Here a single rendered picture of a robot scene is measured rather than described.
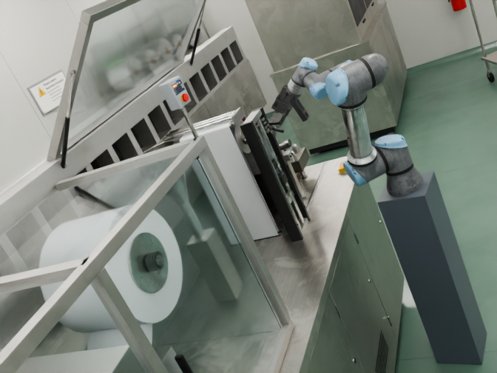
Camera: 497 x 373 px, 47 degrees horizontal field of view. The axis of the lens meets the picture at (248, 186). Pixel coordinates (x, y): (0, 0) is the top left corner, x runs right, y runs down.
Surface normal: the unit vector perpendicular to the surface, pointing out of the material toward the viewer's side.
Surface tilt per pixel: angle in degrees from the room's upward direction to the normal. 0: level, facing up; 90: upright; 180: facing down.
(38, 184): 90
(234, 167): 90
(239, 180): 90
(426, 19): 90
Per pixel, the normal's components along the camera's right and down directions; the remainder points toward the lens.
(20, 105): 0.87, -0.22
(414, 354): -0.40, -0.85
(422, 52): -0.29, 0.48
